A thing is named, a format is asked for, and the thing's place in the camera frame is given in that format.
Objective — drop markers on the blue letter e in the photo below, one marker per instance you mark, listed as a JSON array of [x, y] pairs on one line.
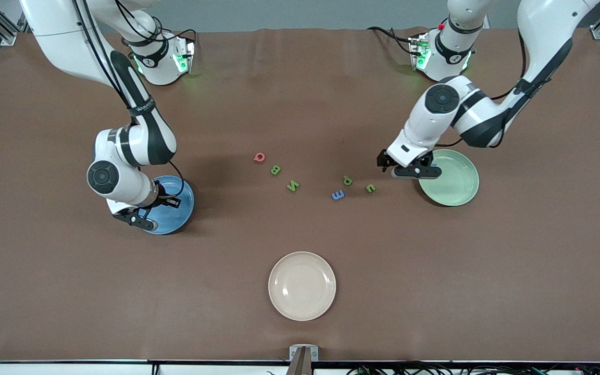
[[338, 195]]

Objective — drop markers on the green letter N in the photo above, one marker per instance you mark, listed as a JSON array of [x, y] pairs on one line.
[[293, 186]]

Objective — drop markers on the pink letter Q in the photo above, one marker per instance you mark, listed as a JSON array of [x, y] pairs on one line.
[[255, 158]]

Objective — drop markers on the green letter B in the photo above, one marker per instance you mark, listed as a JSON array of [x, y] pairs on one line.
[[273, 170]]

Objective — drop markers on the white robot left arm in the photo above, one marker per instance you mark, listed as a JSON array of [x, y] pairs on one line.
[[545, 26]]

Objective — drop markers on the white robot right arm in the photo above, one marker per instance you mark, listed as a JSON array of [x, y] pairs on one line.
[[60, 36]]

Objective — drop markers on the blue plate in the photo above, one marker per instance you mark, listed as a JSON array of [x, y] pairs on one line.
[[183, 219]]

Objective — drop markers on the green plate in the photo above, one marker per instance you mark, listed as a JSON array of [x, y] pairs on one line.
[[453, 185]]

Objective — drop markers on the beige plate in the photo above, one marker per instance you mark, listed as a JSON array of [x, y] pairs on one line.
[[302, 286]]

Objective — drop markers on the brown table mat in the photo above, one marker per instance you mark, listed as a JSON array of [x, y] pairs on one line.
[[71, 286]]

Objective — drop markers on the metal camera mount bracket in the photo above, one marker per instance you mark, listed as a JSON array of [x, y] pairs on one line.
[[303, 359]]

